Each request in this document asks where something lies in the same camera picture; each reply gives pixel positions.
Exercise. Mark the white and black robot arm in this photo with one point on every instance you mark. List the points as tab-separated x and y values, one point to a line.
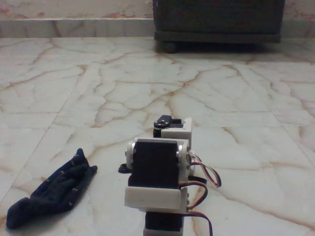
155	162

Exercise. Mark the dark wooden cabinet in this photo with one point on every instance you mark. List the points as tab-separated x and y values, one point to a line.
219	17

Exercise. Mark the dark navy patterned sock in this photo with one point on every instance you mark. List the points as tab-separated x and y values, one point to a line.
61	183

